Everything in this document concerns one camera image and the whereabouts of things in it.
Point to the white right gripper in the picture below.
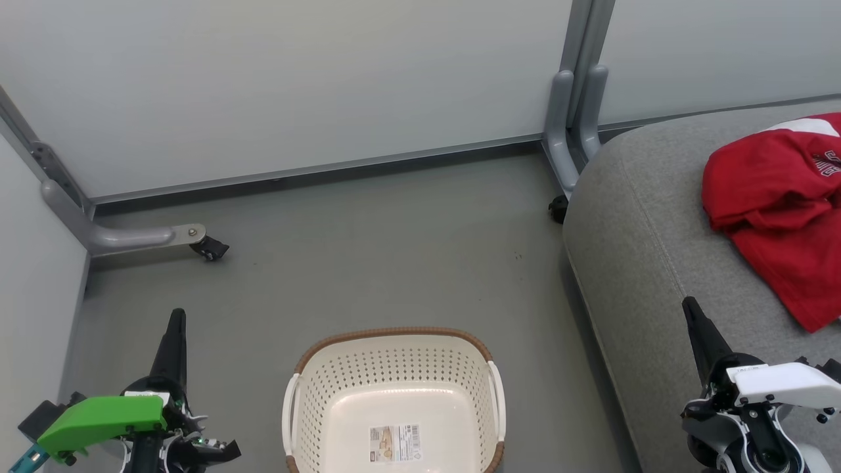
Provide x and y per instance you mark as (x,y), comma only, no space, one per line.
(782,386)

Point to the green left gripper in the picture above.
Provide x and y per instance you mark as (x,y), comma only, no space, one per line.
(98,420)

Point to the red shirt with white stripes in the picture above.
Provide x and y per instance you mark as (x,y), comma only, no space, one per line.
(769,190)

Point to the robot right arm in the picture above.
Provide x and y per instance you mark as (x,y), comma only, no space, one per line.
(729,433)

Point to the grey fabric sofa seat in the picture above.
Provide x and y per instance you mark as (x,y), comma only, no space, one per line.
(644,263)

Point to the cream perforated laundry basket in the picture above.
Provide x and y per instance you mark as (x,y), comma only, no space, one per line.
(394,368)

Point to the black caster wheel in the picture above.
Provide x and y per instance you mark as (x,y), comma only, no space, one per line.
(558,209)
(210,249)

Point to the long grey partition foot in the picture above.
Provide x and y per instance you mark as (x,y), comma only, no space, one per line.
(125,238)

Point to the paper label sticker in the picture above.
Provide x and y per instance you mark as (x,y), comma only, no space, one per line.
(394,442)

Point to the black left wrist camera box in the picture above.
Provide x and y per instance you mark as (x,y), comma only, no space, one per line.
(43,419)

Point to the grey partition post with bracket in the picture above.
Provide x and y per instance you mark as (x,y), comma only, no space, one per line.
(46,164)

